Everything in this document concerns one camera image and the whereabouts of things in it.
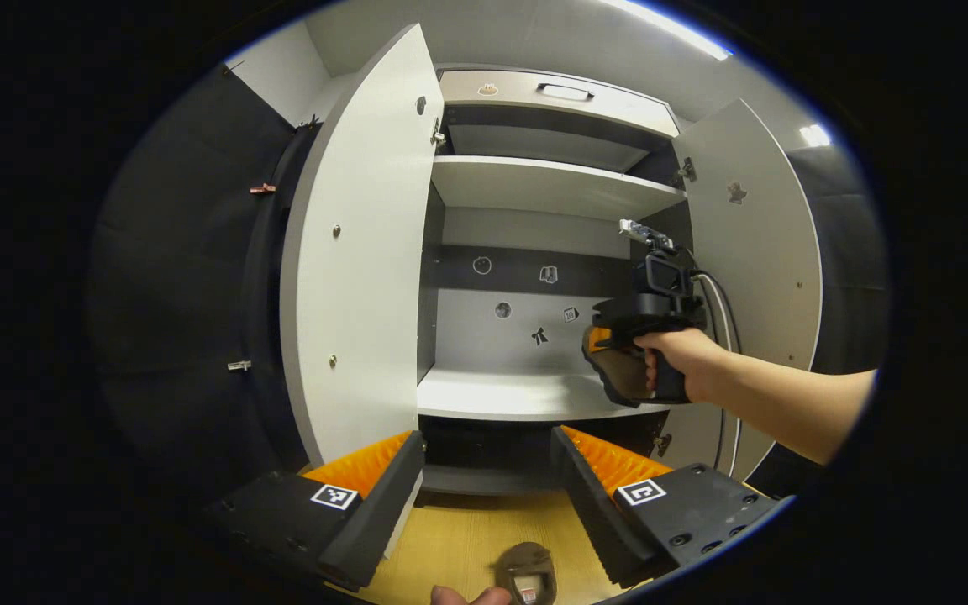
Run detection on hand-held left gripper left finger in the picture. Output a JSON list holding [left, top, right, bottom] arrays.
[[198, 430, 426, 593]]

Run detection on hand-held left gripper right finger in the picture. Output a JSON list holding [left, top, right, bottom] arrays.
[[550, 426, 787, 589]]

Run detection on brown fuzzy shoe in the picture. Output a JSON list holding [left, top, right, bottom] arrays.
[[491, 542, 558, 605], [581, 326, 653, 410]]

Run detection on white shoe cabinet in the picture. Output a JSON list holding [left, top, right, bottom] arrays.
[[417, 66, 695, 497]]

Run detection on white cabinet door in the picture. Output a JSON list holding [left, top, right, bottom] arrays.
[[652, 98, 823, 484], [280, 23, 447, 560]]

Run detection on white cabinet drawer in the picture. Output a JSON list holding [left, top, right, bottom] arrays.
[[438, 69, 682, 139]]

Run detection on black backdrop cloth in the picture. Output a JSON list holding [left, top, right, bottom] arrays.
[[89, 63, 321, 505], [786, 143, 892, 497]]

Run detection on long ceiling light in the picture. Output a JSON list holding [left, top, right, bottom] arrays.
[[610, 0, 734, 61]]

